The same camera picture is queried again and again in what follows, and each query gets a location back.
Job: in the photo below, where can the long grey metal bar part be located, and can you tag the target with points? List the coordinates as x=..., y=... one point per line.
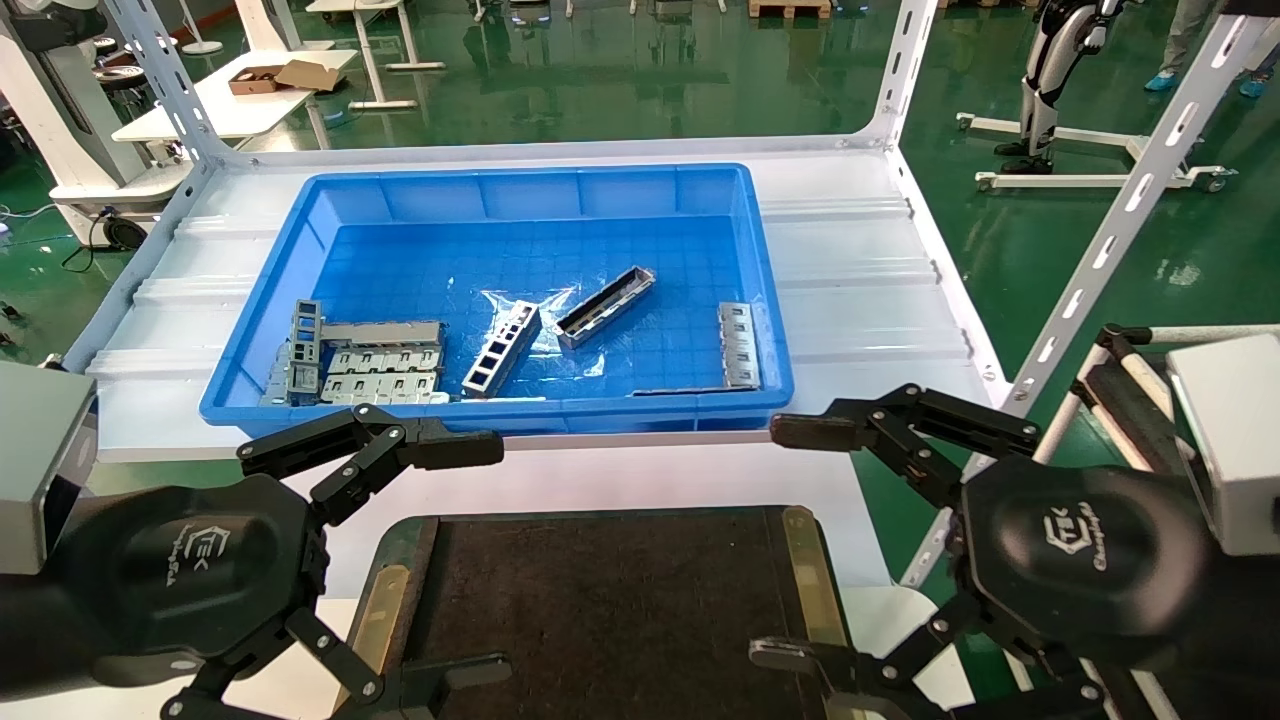
x=385, y=332

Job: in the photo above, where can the black container tray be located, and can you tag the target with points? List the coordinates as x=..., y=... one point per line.
x=620, y=610

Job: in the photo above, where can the grey metal part with square holes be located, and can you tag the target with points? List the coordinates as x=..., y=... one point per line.
x=502, y=350

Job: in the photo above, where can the humanoid robot legs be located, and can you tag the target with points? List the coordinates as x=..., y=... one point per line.
x=1050, y=60

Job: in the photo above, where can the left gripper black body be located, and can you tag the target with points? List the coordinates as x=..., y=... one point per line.
x=190, y=570

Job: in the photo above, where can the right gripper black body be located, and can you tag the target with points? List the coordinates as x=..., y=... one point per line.
x=1080, y=560

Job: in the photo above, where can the white machine base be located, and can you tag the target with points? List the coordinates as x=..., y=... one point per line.
x=70, y=130

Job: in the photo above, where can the blue plastic bin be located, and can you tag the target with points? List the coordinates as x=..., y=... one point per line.
x=520, y=190

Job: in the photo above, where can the wooden pallet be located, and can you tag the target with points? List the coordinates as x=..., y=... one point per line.
x=790, y=8

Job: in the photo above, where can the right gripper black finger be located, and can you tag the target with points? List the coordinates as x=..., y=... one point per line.
x=860, y=690
x=900, y=420

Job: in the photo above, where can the white desk with legs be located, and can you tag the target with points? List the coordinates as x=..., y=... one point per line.
x=375, y=50

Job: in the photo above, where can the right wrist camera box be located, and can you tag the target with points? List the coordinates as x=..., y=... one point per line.
x=1240, y=440

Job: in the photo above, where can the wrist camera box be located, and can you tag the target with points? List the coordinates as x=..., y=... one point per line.
x=1240, y=440
x=35, y=460

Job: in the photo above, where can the white work table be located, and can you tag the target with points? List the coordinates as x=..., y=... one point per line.
x=235, y=105

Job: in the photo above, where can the small grey metal part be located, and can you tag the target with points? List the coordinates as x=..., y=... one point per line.
x=277, y=380

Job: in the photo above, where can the white metal shelf rack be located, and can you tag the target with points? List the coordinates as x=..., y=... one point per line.
x=850, y=250

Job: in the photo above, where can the dark grey upright metal part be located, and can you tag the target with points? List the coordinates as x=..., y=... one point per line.
x=306, y=350

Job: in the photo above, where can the clear plastic film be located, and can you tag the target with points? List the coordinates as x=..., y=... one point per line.
x=560, y=345

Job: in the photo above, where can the blue shoe cover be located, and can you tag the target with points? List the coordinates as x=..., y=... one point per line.
x=1254, y=87
x=1161, y=82

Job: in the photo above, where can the grey metal channel part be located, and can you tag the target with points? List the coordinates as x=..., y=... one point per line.
x=603, y=308

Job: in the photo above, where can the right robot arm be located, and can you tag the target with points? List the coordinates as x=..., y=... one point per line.
x=1240, y=640

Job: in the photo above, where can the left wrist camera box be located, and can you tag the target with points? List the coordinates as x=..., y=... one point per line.
x=35, y=460

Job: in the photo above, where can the open cardboard box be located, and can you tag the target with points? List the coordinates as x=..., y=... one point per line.
x=285, y=76

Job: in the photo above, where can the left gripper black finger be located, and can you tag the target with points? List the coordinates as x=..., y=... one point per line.
x=440, y=450
x=345, y=665

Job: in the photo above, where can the white wheeled robot stand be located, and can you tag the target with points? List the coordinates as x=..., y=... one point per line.
x=1100, y=180

